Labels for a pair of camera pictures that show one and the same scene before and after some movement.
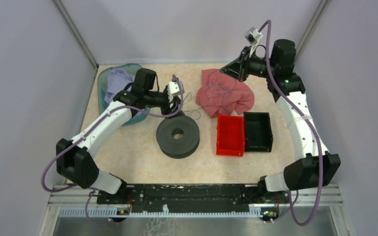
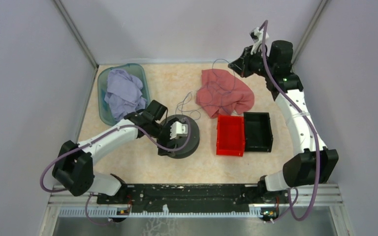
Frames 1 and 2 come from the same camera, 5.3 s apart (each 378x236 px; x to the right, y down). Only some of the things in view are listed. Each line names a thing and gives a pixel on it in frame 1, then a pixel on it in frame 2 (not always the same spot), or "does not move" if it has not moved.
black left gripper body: (166, 109) -> (164, 134)
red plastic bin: (230, 137) does not move
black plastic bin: (258, 132) does not move
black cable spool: (177, 148) does not move
